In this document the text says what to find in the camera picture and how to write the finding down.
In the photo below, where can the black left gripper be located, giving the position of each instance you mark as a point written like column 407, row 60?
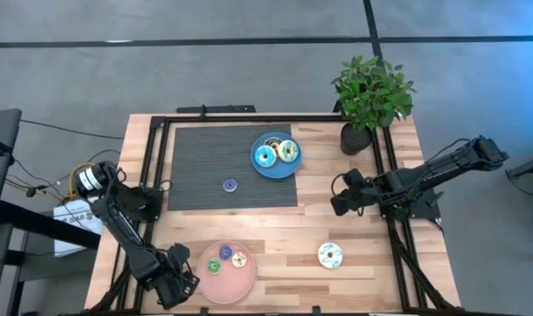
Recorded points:
column 178, row 287

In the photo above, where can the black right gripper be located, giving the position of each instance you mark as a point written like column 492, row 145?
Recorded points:
column 349, row 197

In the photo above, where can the small green donut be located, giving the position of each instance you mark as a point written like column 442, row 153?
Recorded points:
column 210, row 268

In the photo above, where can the small dark blue donut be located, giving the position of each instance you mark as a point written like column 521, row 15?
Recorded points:
column 222, row 252

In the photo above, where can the small white donut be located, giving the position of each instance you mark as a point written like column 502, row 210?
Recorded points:
column 235, row 262

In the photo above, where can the large white donut teal stripes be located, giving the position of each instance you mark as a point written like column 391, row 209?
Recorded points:
column 323, row 261

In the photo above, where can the large mint donut dark zigzag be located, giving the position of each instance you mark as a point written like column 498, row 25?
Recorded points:
column 292, row 153

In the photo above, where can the large blue iced donut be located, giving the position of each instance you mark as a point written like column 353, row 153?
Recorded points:
column 261, row 160

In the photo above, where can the large chocolate sprinkle donut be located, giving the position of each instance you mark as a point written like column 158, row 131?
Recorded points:
column 271, row 141

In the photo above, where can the small purple donut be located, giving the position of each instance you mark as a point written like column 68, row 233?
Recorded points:
column 226, row 188

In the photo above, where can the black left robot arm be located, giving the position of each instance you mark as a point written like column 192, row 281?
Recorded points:
column 125, row 232

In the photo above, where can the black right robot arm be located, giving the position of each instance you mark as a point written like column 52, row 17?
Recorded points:
column 433, row 175

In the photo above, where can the pink round plate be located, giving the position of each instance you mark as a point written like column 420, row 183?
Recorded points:
column 231, row 285

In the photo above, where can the blue round plate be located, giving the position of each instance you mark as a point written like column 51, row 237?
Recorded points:
column 279, row 172

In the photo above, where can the green potted plant dark pot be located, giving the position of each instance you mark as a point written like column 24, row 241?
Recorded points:
column 371, row 96

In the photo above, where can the dark grey woven placemat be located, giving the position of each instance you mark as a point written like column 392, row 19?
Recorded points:
column 204, row 167

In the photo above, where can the white printed paper bag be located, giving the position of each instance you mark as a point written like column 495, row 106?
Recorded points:
column 73, row 219

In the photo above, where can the black metal beam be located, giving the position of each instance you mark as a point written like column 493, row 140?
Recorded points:
column 46, row 224

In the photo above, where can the grey stand foot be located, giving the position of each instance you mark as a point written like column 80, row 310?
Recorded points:
column 529, row 169

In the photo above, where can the black aluminium table frame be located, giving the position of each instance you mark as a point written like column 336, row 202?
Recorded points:
column 248, row 118

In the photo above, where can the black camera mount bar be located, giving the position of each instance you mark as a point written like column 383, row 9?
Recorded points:
column 215, row 109

